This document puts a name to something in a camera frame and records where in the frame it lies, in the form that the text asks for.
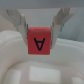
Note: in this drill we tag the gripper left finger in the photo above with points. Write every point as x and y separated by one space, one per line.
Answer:
18 21

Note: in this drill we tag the white plastic box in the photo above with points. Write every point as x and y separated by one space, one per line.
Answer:
13 56

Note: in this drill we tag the pink block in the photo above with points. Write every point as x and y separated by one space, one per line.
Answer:
39 41

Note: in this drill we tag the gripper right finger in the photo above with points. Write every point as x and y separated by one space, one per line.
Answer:
59 21

